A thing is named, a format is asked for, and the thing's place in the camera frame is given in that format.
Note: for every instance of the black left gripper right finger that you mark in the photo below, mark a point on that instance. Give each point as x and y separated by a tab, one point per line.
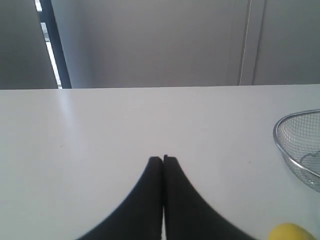
187	215

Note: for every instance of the steel wire mesh basket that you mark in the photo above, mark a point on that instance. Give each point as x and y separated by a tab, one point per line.
297	136

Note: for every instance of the yellow lemon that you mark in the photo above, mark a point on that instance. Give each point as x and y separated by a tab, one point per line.
290	231

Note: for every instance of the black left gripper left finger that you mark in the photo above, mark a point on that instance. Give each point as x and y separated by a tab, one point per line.
140	215

